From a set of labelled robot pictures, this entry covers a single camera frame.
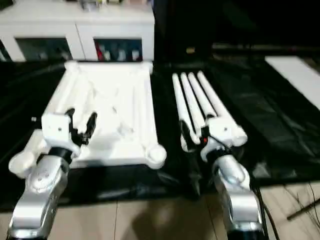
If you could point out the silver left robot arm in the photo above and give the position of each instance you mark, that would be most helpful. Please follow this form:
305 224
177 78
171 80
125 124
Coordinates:
40 180

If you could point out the black metal table strut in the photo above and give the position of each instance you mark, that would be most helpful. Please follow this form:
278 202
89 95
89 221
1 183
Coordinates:
305 208

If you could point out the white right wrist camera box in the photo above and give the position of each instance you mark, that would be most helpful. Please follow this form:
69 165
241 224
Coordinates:
227 131

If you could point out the black case with yellow label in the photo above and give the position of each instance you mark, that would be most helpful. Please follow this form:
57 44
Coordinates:
180 25

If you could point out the white plastic table top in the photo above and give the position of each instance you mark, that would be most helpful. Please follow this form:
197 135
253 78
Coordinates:
112 95

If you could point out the white cabinet with glass doors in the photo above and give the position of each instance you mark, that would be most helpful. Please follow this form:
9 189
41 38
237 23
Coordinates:
75 27

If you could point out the white flat board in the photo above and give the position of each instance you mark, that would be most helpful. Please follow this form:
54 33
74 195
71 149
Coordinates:
295 72

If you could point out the black metal rod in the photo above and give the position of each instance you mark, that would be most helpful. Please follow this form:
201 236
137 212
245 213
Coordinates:
250 46

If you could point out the white plastic table leg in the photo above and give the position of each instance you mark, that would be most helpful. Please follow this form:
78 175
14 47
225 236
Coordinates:
180 100
200 100
191 100
210 100

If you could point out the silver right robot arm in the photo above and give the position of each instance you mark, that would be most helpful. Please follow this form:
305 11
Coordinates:
232 175

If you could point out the black work mat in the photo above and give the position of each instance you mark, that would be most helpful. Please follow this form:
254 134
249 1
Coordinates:
262 112

